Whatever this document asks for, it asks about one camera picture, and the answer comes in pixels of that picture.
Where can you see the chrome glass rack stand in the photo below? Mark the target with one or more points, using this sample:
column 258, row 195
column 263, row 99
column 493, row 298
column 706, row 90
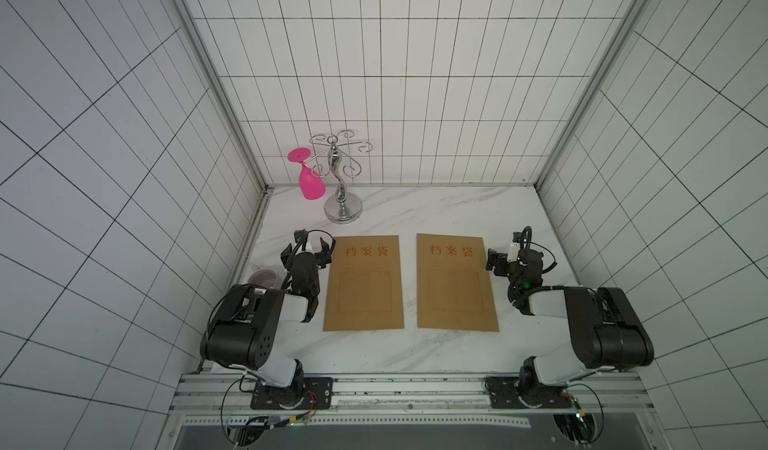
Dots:
column 336, row 157

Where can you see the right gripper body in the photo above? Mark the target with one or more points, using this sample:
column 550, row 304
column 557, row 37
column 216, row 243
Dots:
column 502, row 261

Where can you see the pink wine glass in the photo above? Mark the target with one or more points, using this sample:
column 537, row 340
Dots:
column 310, row 183

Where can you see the pale pink mug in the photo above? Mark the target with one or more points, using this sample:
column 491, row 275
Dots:
column 265, row 278

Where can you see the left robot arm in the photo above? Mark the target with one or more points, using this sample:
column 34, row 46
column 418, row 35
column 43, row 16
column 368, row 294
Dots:
column 241, row 331

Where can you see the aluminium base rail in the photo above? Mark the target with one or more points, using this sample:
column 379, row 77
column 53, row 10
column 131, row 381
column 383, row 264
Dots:
column 235, row 395

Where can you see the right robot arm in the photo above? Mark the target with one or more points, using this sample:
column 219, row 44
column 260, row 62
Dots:
column 604, row 331

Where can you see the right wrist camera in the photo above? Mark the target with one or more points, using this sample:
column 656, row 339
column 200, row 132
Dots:
column 513, row 251

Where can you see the brown file bag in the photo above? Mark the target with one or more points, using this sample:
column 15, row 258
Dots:
column 365, row 285
column 454, row 290

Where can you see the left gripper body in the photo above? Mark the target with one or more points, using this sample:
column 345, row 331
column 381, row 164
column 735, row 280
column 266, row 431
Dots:
column 322, row 259

